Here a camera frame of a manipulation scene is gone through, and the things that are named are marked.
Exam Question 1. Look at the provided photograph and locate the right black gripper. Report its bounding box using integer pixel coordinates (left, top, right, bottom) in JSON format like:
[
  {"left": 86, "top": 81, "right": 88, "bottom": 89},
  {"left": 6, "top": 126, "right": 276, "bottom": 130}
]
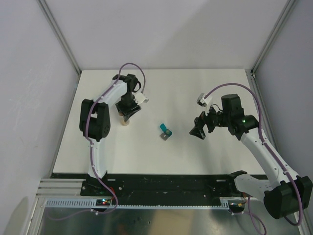
[{"left": 190, "top": 101, "right": 230, "bottom": 140}]

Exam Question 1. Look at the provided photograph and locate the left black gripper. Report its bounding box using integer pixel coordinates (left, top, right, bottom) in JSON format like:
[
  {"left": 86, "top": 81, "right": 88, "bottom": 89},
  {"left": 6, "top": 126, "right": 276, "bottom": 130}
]
[{"left": 115, "top": 92, "right": 141, "bottom": 122}]

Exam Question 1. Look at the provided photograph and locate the clear pill bottle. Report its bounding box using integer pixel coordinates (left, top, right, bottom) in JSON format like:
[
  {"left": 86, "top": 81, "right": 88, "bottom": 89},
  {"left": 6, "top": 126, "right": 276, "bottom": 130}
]
[{"left": 119, "top": 112, "right": 130, "bottom": 126}]

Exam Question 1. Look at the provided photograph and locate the teal pill box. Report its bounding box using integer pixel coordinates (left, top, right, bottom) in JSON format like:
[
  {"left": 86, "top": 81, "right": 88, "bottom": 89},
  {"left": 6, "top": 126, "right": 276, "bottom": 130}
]
[{"left": 159, "top": 123, "right": 173, "bottom": 137}]

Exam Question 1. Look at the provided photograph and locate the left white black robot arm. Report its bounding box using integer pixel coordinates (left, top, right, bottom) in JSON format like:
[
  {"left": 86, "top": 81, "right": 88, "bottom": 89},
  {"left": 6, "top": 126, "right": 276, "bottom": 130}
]
[{"left": 79, "top": 74, "right": 141, "bottom": 195}]

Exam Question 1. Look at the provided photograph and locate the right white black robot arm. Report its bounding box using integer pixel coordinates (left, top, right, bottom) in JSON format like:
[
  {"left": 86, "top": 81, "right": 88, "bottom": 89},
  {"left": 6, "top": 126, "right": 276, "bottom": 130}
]
[{"left": 190, "top": 94, "right": 313, "bottom": 219}]

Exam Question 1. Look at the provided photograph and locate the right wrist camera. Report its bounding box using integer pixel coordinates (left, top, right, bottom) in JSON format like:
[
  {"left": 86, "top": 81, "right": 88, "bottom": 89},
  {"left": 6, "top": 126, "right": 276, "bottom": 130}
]
[{"left": 197, "top": 93, "right": 213, "bottom": 114}]

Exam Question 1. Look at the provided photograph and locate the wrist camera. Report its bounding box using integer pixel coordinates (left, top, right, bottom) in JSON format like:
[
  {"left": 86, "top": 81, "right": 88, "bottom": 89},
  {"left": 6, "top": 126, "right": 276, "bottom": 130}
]
[
  {"left": 134, "top": 92, "right": 149, "bottom": 105},
  {"left": 197, "top": 93, "right": 213, "bottom": 114}
]

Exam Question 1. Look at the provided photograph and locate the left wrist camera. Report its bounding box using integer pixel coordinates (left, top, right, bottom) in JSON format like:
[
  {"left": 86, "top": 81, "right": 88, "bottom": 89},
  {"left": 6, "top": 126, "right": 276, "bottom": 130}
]
[{"left": 134, "top": 92, "right": 149, "bottom": 105}]

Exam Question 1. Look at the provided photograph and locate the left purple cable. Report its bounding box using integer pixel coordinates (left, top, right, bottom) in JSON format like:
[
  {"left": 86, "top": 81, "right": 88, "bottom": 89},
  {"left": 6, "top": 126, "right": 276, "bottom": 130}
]
[{"left": 83, "top": 63, "right": 147, "bottom": 196}]

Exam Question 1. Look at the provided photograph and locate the purple cable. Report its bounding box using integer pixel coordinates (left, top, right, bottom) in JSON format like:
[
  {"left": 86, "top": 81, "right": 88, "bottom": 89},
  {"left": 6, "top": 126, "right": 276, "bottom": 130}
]
[
  {"left": 83, "top": 63, "right": 147, "bottom": 196},
  {"left": 206, "top": 83, "right": 304, "bottom": 225}
]

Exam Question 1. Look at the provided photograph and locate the right aluminium frame post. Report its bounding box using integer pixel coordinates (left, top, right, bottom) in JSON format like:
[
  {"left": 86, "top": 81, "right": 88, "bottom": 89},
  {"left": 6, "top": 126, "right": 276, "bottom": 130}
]
[{"left": 250, "top": 0, "right": 297, "bottom": 76}]

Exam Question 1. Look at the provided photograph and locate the aluminium frame post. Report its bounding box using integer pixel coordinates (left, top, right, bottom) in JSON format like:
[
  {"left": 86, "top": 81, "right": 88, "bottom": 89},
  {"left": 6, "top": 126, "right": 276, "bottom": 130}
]
[
  {"left": 250, "top": 0, "right": 297, "bottom": 76},
  {"left": 36, "top": 0, "right": 82, "bottom": 76}
]

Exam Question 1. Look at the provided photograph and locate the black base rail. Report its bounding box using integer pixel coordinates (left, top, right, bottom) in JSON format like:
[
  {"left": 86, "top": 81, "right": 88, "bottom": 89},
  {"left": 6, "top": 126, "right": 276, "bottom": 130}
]
[{"left": 80, "top": 174, "right": 243, "bottom": 205}]

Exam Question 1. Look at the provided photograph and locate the grey slotted cable duct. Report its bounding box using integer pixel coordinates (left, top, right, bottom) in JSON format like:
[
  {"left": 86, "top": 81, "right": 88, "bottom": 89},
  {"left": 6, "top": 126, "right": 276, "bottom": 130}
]
[{"left": 45, "top": 198, "right": 244, "bottom": 210}]

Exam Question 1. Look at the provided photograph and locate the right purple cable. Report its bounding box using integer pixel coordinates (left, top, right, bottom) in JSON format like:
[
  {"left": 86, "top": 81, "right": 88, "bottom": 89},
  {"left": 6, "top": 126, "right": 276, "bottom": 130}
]
[{"left": 206, "top": 83, "right": 304, "bottom": 225}]

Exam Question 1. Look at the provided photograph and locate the shiny metal base plate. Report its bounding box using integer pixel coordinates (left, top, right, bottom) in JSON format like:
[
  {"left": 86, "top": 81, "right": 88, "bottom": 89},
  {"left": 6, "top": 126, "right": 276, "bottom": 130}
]
[{"left": 39, "top": 202, "right": 299, "bottom": 235}]

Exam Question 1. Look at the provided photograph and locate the left aluminium frame post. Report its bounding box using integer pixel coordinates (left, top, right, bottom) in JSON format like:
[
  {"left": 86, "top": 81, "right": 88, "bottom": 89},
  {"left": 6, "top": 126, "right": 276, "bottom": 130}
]
[{"left": 36, "top": 0, "right": 82, "bottom": 76}]

